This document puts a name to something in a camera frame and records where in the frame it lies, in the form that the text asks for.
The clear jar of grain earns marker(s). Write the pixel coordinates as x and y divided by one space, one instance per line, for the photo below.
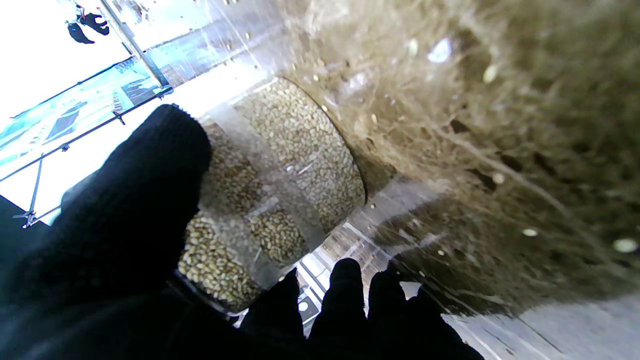
290 165

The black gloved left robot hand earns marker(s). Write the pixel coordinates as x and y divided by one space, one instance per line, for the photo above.
110 260

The black silver toaster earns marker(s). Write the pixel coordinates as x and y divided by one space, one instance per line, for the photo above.
306 306

